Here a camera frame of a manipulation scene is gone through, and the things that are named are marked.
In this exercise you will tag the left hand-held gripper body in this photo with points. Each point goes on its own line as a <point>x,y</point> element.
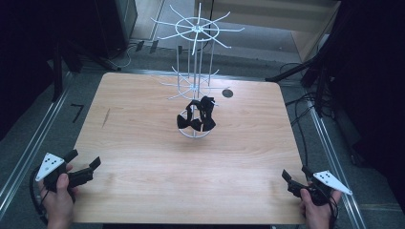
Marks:
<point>78,178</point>

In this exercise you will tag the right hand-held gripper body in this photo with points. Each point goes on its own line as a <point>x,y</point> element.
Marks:
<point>313,191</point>

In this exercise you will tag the black bow tie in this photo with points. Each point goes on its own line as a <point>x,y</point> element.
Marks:
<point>187,120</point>
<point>207,114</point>

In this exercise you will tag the person's right hand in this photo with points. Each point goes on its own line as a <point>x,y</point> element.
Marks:
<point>316,216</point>

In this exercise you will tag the person's left hand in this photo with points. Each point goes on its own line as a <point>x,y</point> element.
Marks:
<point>60,206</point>

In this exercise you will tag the black angled floor tape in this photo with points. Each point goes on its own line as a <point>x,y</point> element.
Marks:
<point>77,112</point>

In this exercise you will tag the black metal stand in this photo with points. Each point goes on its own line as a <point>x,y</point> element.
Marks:
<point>299,68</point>
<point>58,73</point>

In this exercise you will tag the black round table grommet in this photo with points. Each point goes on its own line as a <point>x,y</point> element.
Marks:
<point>227,93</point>

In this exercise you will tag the black cabinet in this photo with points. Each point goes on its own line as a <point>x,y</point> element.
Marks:
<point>116,25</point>

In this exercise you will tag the light wooden furniture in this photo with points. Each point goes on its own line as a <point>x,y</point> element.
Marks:
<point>286,16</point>

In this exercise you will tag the aluminium floor rail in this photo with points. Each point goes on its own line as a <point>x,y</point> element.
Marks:
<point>38,140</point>
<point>331,159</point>

